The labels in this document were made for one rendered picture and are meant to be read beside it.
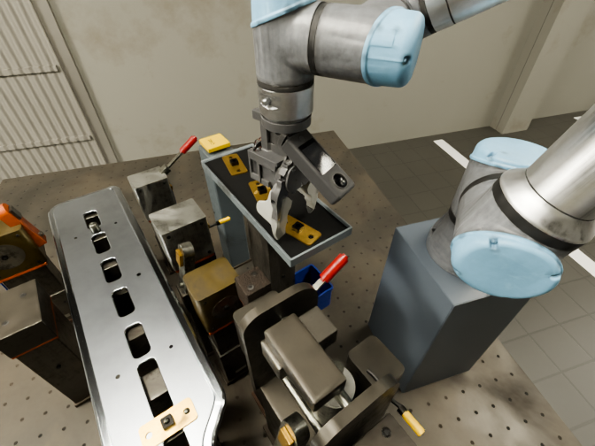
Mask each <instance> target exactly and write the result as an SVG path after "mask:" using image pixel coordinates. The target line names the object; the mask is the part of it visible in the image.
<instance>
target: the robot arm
mask: <svg viewBox="0 0 595 446"><path fill-rule="evenodd" d="M506 1H508V0H368V1H366V2H365V3H363V4H338V3H327V2H325V1H318V0H251V20H252V22H251V27H252V34H253V44H254V55H255V65H256V75H257V85H258V96H259V107H257V108H254V109H252V110H251V111H252V118H253V119H256V120H258V121H259V124H260V134H261V137H260V138H261V140H260V138H259V139H256V140H255V142H254V147H252V148H250V149H248V158H249V165H250V173H251V178H253V179H254V180H256V181H259V183H261V184H262V185H264V186H266V187H268V188H269V187H271V186H273V188H272V190H271V191H270V192H269V196H268V199H267V200H266V201H258V202H257V211H258V213H259V214H260V215H261V216H262V217H263V218H264V219H266V220H267V221H268V222H269V223H270V224H271V228H272V231H273V235H274V238H275V239H276V240H279V239H280V238H281V237H282V236H283V235H284V234H285V233H286V231H285V227H286V224H287V222H288V220H287V217H288V213H289V210H290V207H291V204H292V201H291V200H290V199H289V198H288V197H287V196H288V193H289V192H290V193H292V194H294V193H295V192H296V190H298V191H299V192H300V193H301V194H303V195H304V196H305V200H306V209H307V211H308V212H309V213H311V212H312V211H313V210H314V208H315V205H316V201H317V197H318V192H320V193H321V194H322V195H323V196H324V198H325V199H326V200H327V201H328V202H329V203H330V204H336V203H337V202H338V201H340V200H341V199H342V198H343V197H344V196H345V195H346V194H347V193H349V192H350V191H351V190H352V189H353V188H354V185H355V184H354V182H353V181H352V179H351V178H350V177H349V176H348V175H347V174H346V173H345V171H344V170H343V169H342V168H341V167H340V166H339V165H338V163H337V162H336V161H335V160H334V159H333V158H332V157H331V156H330V155H329V154H328V153H327V152H326V151H325V150H324V148H323V147H322V146H321V145H320V144H319V143H318V142H317V140H316V139H315V138H314V137H313V136H312V135H311V133H310V132H309V131H308V130H307V128H308V127H309V126H310V125H311V119H312V112H313V93H314V75H317V76H321V77H327V78H332V79H338V80H344V81H354V82H359V83H365V84H368V85H369V86H372V87H381V86H385V87H393V88H401V87H404V86H405V85H406V84H407V83H408V82H409V81H410V80H411V78H412V75H413V70H414V68H415V66H416V63H417V59H418V57H419V53H420V49H421V42H422V39H423V38H425V37H428V36H430V35H432V34H434V33H436V32H439V31H441V30H443V29H445V28H448V27H450V26H452V25H455V24H457V23H459V22H461V21H463V20H465V19H468V18H471V17H473V16H475V15H476V14H479V13H481V12H484V11H487V10H489V9H490V8H492V7H495V6H497V5H499V4H502V3H504V2H506ZM257 140H259V141H258V142H256V141H257ZM258 147H260V148H259V149H257V148H258ZM469 157H470V159H469V162H468V164H467V168H466V170H465V172H464V174H463V176H462V179H461V181H460V185H459V186H458V189H457V191H456V193H455V196H454V198H453V200H452V204H451V206H450V208H449V210H448V211H447V212H446V213H445V214H444V215H443V216H442V217H441V218H440V219H439V220H438V221H437V222H436V223H435V224H434V225H433V226H432V228H431V229H430V230H429V234H428V237H427V241H426V246H427V250H428V253H429V254H430V256H431V258H432V259H433V260H434V261H435V262H436V263H437V264H438V265H439V266H440V267H441V268H443V269H444V270H445V271H446V272H448V273H450V274H452V275H454V276H456V277H458V278H461V279H462V280H463V281H464V282H465V283H467V285H469V286H470V287H472V288H475V289H477V290H479V291H481V292H483V293H485V294H489V295H492V296H498V297H509V298H513V299H523V298H531V297H536V296H541V295H543V294H546V293H548V292H550V291H551V290H553V289H554V288H555V287H556V286H557V285H558V284H559V282H560V277H561V275H562V273H563V266H562V263H561V260H562V259H563V258H564V257H566V256H567V255H569V254H570V253H572V252H573V251H575V250H577V249H579V248H580V247H582V246H583V245H585V244H586V243H587V242H589V241H590V240H592V239H593V237H594V236H595V104H594V105H593V106H592V107H591V108H590V109H589V110H588V111H587V112H586V113H585V114H584V115H583V116H582V117H581V118H580V119H579V120H578V121H577V122H576V123H575V124H573V125H572V126H571V127H570V128H569V129H568V130H567V131H566V132H565V133H564V134H563V135H562V136H561V137H560V138H559V139H558V140H557V141H556V142H555V143H554V144H553V145H551V146H550V147H549V148H548V149H547V148H544V147H542V146H540V145H537V144H535V143H532V142H526V141H523V140H519V139H514V138H507V137H492V138H487V139H484V140H482V141H480V142H479V143H478V144H477V145H476V146H475V149H474V151H473V153H472V154H470V156H469ZM251 160H252V162H251ZM252 168H253V171H252Z"/></svg>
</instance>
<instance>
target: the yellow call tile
mask: <svg viewBox="0 0 595 446"><path fill-rule="evenodd" d="M199 143H200V144H201V145H202V146H203V147H204V148H205V149H206V150H207V151H208V152H209V153H211V152H214V151H216V150H221V149H224V148H227V147H229V146H230V142H229V141H228V140H227V139H226V138H225V137H224V136H222V135H221V134H216V135H212V136H209V137H206V138H203V139H200V140H199Z"/></svg>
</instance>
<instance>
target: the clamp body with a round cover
mask: <svg viewBox="0 0 595 446"><path fill-rule="evenodd" d="M237 276H238V274H237V273H236V271H235V269H234V268H233V267H232V265H231V264H230V263H229V262H228V260H227V259H226V258H224V257H221V258H217V259H215V260H213V261H212V262H210V263H207V264H205V265H202V266H200V267H198V268H197V269H195V270H193V271H191V272H189V273H186V274H185V275H184V276H183V281H184V283H185V286H186V289H187V290H188V293H189V297H190V299H191V302H192V303H193V306H194V309H195V311H196V314H197V316H198V317H199V319H200V321H201V322H202V324H203V326H204V328H205V331H206V332H208V333H209V335H208V338H209V341H210V343H211V345H212V349H213V352H214V354H215V357H216V360H214V361H215V364H216V365H217V366H218V368H219V370H220V373H221V375H222V377H223V379H224V381H225V382H226V383H227V385H230V384H231V383H233V382H234V381H236V380H238V379H239V378H241V377H242V376H244V375H245V374H247V373H248V372H249V368H248V365H247V361H246V357H245V355H244V353H243V351H242V349H241V346H240V342H239V339H238V335H237V332H236V325H235V322H234V319H233V314H234V312H235V311H237V310H238V309H240V308H242V307H243V304H242V302H241V300H240V299H239V297H238V294H237V290H236V283H235V277H237Z"/></svg>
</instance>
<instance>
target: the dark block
mask: <svg viewBox="0 0 595 446"><path fill-rule="evenodd" d="M352 446H417V444H416V443H415V442H414V441H413V439H412V438H411V437H410V436H409V435H408V433H407V432H406V431H405V430H404V428H403V427H402V426H400V424H399V423H398V422H397V421H396V419H395V418H394V417H393V416H392V415H391V413H388V414H386V415H385V416H384V417H383V418H382V419H381V420H380V421H379V422H378V423H376V424H375V425H374V426H373V427H372V428H371V429H370V430H369V431H368V432H367V433H365V434H364V435H363V436H362V437H361V438H360V439H359V440H358V441H357V442H355V443H354V444H353V445H352Z"/></svg>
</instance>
